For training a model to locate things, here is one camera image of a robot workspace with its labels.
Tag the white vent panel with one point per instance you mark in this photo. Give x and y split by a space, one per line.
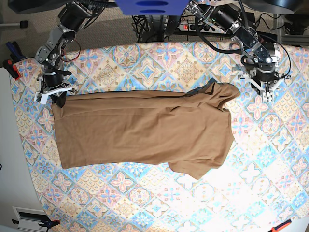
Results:
29 220

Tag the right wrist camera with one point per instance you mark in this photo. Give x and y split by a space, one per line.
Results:
38 97

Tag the orange black clamp bottom right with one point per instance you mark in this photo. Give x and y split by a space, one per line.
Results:
281 226

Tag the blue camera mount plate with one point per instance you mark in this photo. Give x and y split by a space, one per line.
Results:
152 7

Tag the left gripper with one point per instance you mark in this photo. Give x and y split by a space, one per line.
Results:
264 78

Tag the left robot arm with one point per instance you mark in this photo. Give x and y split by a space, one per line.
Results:
260 58

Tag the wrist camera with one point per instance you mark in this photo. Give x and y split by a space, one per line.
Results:
38 97
267 96

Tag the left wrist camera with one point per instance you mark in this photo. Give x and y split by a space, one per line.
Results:
267 96

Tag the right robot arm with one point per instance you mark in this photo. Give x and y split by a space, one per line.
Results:
73 17

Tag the black orange clamp bottom left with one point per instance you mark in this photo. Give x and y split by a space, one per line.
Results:
48 223

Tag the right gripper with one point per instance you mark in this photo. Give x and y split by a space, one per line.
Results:
55 86

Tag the brown t-shirt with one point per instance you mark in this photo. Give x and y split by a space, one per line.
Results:
191 132

